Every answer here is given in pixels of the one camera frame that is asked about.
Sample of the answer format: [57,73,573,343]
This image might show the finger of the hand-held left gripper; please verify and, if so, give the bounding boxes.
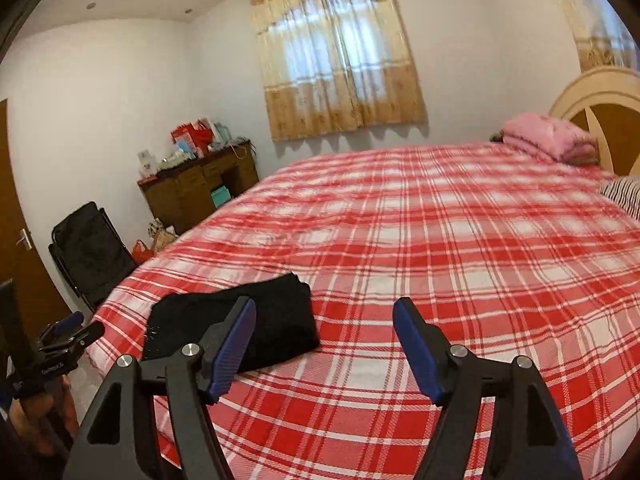
[39,311,85,345]
[37,321,106,361]

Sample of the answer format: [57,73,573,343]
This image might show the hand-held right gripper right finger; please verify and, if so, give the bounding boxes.
[392,297,583,480]

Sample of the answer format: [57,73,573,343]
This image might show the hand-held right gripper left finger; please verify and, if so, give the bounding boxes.
[62,296,257,480]

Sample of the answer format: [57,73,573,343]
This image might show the black pants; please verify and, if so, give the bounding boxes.
[141,272,321,373]

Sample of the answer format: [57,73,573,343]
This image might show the person's left hand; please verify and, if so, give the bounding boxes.
[7,382,77,442]

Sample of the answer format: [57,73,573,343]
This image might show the black folding chair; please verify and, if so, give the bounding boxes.
[48,201,137,311]

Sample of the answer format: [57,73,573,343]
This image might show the red plaid bed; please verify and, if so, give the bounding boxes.
[87,141,640,480]

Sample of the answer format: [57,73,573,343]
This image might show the patterned bag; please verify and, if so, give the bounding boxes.
[148,218,178,253]

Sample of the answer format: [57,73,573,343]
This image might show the brown wooden door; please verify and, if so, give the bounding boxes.
[0,99,73,341]

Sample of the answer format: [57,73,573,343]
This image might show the brown wooden desk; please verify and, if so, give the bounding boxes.
[137,141,261,236]

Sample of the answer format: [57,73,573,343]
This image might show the red gift bag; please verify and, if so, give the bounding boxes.
[171,119,213,158]

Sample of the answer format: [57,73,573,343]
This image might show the pink folded quilt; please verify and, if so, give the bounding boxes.
[501,112,598,163]

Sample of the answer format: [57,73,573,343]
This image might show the striped pillow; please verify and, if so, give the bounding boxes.
[599,176,640,221]

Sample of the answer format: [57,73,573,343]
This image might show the beige floral curtain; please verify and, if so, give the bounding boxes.
[248,0,427,142]
[542,0,640,75]

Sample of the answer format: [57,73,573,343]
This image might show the cream wooden headboard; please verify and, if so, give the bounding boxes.
[548,66,640,177]

